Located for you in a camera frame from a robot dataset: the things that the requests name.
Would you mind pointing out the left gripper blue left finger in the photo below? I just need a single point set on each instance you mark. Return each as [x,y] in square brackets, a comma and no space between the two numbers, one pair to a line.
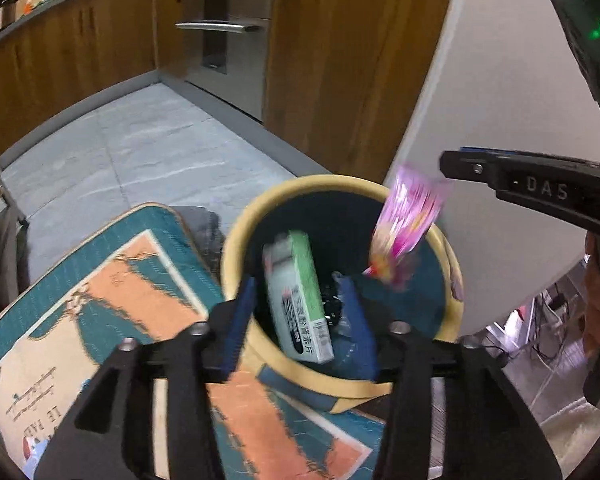
[238,313]

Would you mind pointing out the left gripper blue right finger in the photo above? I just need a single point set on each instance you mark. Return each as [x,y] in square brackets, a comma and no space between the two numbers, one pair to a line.
[360,333]

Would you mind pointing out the white green medicine box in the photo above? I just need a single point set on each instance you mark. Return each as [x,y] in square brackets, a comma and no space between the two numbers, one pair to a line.
[295,299]

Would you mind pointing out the pink snack wrapper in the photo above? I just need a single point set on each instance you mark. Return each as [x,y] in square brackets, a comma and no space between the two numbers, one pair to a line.
[413,205]

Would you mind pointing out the teal yellow-rimmed trash bin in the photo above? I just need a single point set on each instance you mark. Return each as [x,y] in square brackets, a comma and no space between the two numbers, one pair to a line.
[338,214]

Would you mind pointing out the wooden kitchen cabinets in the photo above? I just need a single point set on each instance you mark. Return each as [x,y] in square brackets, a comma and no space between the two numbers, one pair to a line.
[336,79]

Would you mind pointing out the person's right hand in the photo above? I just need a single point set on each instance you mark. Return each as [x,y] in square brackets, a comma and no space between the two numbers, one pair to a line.
[591,333]

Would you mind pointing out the white refrigerator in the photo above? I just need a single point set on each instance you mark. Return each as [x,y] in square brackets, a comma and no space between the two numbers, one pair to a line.
[503,77]

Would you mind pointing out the teal orange floor mat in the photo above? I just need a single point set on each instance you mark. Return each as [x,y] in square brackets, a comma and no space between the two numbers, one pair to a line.
[142,277]

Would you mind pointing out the stainless steel built-in oven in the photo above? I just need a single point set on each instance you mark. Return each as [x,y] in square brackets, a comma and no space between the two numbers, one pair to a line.
[225,45]

